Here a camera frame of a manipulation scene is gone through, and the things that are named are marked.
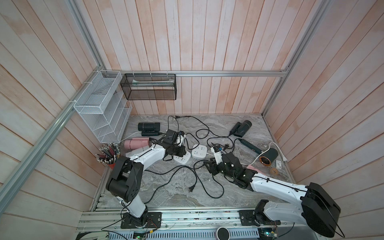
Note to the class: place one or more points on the far white power strip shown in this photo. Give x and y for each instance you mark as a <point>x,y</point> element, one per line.
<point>199,152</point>

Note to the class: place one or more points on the black folded hair dryer left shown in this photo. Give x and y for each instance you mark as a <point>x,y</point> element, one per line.
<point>149,129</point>

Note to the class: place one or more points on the dark green hair dryer copper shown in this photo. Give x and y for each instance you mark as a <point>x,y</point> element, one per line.
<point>266,157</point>

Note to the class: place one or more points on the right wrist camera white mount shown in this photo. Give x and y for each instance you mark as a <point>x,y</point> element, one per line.
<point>217,154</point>

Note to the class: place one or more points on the near white power strip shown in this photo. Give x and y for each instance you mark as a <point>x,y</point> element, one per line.
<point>184,159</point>

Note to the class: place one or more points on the red cup of pencils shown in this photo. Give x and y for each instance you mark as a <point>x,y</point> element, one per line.
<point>110,152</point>

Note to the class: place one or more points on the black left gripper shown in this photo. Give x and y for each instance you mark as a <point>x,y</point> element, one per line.
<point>182,148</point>

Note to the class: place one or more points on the dark green folded hair dryer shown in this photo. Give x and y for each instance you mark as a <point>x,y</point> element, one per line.
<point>240,129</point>

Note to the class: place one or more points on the pink hair dryer left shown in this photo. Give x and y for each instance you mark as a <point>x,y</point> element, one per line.
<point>136,143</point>

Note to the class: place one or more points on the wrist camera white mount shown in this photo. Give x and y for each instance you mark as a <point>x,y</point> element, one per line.
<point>172,137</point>
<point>217,154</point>

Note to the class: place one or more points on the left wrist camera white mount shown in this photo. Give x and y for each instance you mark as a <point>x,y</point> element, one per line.
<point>172,137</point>

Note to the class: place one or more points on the black mesh wall basket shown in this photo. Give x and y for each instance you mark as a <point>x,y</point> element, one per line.
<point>139,87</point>

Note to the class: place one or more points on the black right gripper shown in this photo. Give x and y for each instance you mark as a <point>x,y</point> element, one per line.
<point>212,163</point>

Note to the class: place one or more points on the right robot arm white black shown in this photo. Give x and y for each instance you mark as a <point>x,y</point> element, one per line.
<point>307,205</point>

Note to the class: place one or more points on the white power strip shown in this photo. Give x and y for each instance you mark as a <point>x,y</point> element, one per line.
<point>184,159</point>
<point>199,152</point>

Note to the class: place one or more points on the pink folded hair dryer right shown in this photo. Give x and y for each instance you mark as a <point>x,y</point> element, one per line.
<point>250,167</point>

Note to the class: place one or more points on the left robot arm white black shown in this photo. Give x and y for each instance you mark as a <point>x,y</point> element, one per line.
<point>125,180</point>

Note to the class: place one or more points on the white wire shelf rack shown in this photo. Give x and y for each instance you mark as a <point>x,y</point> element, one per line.
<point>103,107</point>

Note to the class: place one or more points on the white folded hair dryer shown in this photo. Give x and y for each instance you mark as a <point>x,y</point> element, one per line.
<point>134,152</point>

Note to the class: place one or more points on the black round sensor puck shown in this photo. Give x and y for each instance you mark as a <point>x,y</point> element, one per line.
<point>222,233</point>

